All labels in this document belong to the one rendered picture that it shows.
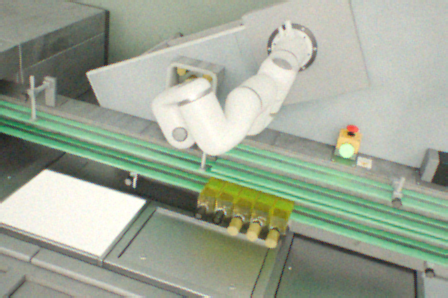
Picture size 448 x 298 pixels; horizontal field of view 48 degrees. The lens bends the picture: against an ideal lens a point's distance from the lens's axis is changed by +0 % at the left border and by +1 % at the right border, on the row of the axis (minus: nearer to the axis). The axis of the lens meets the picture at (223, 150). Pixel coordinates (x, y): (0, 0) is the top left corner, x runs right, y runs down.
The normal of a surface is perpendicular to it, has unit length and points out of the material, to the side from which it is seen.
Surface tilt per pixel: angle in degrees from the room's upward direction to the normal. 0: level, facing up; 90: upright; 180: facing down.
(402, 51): 0
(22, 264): 90
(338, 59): 3
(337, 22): 3
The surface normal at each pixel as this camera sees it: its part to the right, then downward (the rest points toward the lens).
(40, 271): 0.14, -0.86
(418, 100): -0.30, 0.43
